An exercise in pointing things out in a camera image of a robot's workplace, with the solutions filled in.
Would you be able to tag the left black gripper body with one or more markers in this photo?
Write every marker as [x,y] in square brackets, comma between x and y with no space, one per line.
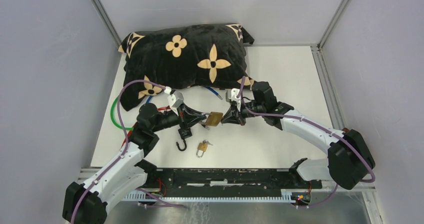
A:
[168,118]

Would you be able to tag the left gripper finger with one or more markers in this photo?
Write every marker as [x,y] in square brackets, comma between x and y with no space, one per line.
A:
[191,121]
[192,112]

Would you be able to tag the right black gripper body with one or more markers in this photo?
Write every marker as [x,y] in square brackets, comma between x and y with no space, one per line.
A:
[253,106]

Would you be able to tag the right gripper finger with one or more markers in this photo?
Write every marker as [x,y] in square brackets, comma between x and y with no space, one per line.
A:
[233,119]
[232,112]

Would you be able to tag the large brass padlock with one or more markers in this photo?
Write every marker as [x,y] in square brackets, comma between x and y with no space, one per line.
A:
[212,120]

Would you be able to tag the blue cable lock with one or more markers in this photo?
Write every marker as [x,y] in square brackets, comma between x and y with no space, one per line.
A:
[209,88]

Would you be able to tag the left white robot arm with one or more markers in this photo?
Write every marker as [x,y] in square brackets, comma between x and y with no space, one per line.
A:
[91,201]

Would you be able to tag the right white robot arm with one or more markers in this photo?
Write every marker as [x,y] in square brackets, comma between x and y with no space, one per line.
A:
[348,159]

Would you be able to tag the black padlock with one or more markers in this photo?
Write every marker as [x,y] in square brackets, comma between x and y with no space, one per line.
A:
[184,133]

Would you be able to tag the small brass padlock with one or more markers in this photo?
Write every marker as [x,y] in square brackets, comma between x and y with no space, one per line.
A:
[202,148]

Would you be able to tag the black floral pillow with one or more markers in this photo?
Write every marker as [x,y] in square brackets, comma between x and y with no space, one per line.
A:
[208,55]

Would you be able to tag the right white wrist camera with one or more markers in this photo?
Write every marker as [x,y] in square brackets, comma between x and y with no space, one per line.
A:
[233,95]

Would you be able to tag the red cable lock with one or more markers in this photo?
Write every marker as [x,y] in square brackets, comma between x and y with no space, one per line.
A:
[147,124]

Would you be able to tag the green cable lock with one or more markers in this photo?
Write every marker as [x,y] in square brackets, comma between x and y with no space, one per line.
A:
[112,114]

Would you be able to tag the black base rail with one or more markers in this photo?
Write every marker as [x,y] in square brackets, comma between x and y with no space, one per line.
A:
[208,184]

